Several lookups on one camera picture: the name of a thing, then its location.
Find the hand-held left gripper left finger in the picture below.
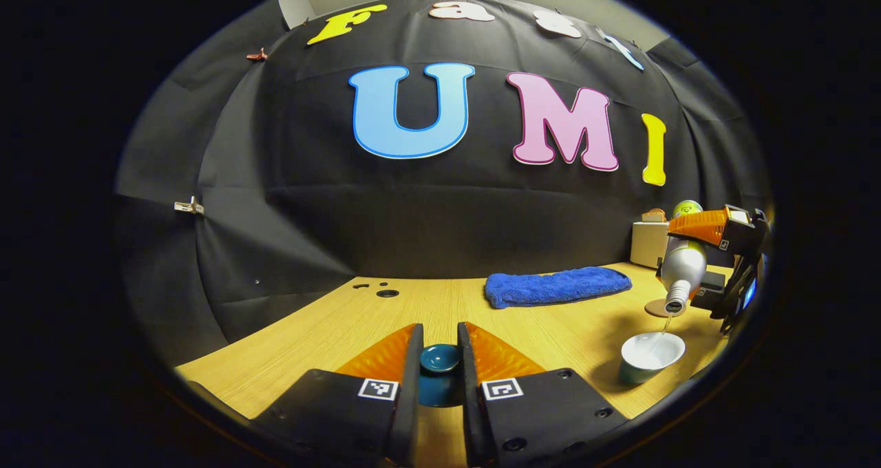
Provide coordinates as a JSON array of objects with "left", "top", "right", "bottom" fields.
[{"left": 251, "top": 323, "right": 425, "bottom": 465}]

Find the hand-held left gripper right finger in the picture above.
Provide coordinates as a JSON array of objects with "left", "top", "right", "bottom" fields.
[{"left": 457, "top": 321, "right": 628, "bottom": 467}]

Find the silver green-label water bottle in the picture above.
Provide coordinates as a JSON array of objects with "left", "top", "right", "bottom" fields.
[{"left": 659, "top": 200, "right": 708, "bottom": 315}]

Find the dark teal teacup lid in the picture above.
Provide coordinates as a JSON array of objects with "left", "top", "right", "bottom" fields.
[{"left": 418, "top": 344, "right": 463, "bottom": 408}]

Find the round brown coaster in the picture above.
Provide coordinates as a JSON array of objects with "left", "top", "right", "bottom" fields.
[{"left": 644, "top": 298, "right": 689, "bottom": 319}]

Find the white teacup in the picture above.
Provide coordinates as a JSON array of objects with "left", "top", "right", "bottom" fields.
[{"left": 618, "top": 331, "right": 686, "bottom": 386}]

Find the white toaster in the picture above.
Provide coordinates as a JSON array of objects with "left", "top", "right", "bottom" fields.
[{"left": 630, "top": 220, "right": 672, "bottom": 270}]

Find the blue towel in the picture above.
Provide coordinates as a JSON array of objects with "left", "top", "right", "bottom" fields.
[{"left": 485, "top": 266, "right": 633, "bottom": 310}]

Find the black backdrop cloth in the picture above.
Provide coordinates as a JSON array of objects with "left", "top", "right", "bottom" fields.
[{"left": 114, "top": 0, "right": 772, "bottom": 345}]

